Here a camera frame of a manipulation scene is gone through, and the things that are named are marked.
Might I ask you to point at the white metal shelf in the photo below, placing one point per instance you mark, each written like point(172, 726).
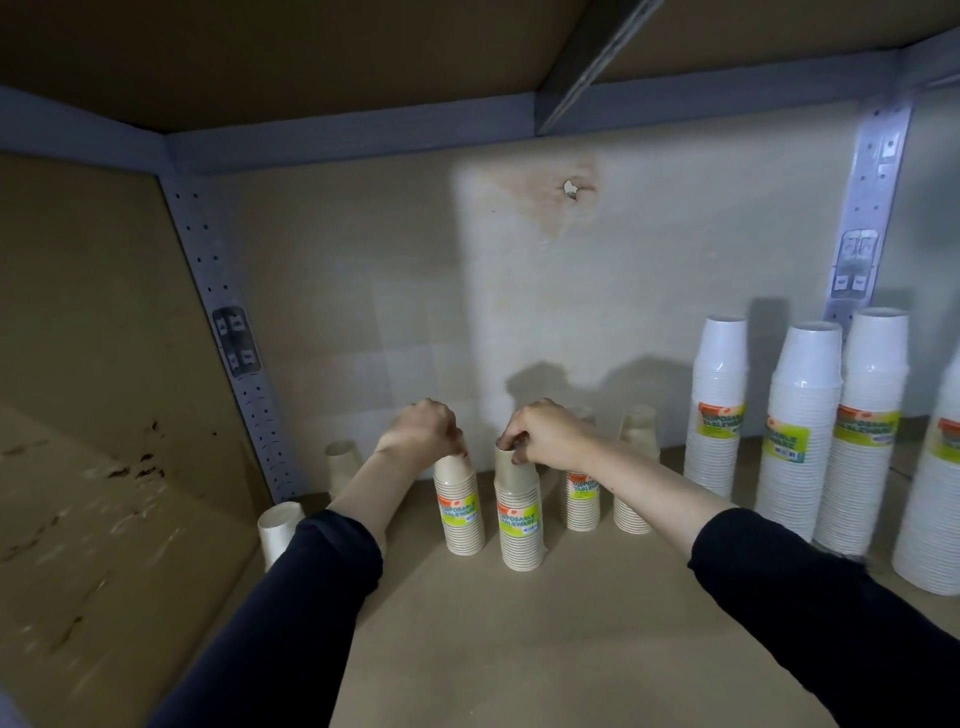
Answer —
point(562, 645)

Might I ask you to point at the white cup stack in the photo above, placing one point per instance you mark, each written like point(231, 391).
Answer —
point(862, 450)
point(934, 510)
point(799, 450)
point(716, 420)

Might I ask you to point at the person's right hand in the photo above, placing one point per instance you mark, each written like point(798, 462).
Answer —
point(551, 435)

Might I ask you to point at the person's left forearm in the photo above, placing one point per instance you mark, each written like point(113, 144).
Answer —
point(285, 615)

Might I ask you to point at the person's left hand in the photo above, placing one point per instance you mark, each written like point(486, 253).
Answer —
point(420, 431)

